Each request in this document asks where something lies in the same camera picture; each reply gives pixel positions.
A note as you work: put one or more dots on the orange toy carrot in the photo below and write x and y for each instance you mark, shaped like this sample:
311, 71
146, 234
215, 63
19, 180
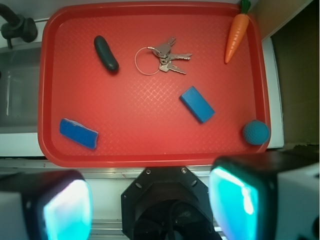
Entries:
237, 30

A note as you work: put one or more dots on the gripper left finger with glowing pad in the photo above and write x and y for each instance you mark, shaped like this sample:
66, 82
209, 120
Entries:
52, 205

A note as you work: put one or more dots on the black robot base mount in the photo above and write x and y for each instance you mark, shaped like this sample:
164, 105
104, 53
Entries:
167, 203

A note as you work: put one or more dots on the silver key bunch with ring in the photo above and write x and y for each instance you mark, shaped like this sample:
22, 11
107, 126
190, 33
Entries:
165, 56

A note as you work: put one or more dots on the blue dimpled ball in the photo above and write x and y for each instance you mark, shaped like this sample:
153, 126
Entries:
256, 132

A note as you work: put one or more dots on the red plastic tray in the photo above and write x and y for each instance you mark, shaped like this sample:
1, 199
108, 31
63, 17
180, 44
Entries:
140, 119

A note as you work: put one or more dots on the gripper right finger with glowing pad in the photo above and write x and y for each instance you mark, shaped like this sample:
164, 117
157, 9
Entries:
273, 195

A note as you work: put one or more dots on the dark green toy cucumber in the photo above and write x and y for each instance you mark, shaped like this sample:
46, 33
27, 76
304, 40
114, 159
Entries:
105, 54

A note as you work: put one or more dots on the grey sink basin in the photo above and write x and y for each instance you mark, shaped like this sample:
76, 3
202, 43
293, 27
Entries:
19, 90

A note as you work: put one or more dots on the blue torn foam piece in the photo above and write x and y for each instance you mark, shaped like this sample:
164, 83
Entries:
78, 133

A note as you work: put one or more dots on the blue rectangular block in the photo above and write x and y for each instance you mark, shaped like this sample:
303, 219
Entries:
197, 105

